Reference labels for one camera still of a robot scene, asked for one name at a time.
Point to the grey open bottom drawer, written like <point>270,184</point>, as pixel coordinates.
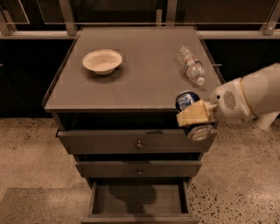
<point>140,202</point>

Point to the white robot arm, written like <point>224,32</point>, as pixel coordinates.
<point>254,96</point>

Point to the clear plastic water bottle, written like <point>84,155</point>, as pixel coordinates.
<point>191,65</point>

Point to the metal window railing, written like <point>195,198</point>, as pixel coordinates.
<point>212,19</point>

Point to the grey top drawer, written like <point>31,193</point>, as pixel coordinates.
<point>140,141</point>

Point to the blue pepsi can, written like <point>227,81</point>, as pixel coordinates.
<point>196,131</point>

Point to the grey middle drawer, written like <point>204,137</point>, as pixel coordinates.
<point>143,169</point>

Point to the grey drawer cabinet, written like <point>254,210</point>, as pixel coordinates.
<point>139,95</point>

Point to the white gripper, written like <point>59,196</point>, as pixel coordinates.
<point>227,101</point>

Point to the white paper bowl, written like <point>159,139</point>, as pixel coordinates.
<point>102,61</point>

